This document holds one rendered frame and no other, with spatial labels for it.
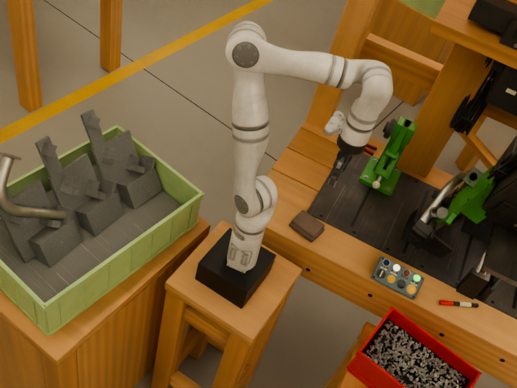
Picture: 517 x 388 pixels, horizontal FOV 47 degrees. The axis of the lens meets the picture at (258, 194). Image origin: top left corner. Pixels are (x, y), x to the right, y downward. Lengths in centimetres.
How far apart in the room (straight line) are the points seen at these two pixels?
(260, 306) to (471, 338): 67
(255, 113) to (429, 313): 91
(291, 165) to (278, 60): 92
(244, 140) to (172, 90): 239
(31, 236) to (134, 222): 32
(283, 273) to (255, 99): 70
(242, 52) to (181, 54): 281
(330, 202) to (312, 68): 83
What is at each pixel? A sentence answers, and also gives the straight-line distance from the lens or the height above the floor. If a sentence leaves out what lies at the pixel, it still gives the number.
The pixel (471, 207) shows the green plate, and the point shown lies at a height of 115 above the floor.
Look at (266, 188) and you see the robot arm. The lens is 155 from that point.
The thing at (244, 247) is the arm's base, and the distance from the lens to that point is 168.
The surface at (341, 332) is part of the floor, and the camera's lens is 289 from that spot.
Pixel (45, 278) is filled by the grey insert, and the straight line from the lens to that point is 184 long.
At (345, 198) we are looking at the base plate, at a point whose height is 90.
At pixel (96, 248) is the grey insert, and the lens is 190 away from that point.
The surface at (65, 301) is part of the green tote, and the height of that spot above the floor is 91.
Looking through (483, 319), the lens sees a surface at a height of 90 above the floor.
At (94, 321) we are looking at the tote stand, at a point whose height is 79.
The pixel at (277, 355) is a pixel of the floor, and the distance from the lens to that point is 274.
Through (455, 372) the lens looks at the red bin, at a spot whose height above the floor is 88.
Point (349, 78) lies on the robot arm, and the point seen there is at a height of 163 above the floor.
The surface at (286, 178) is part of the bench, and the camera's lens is 215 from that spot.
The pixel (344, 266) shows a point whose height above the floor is 90.
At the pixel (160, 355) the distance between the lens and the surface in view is 223.
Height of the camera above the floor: 239
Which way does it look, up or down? 47 degrees down
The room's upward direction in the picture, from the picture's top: 17 degrees clockwise
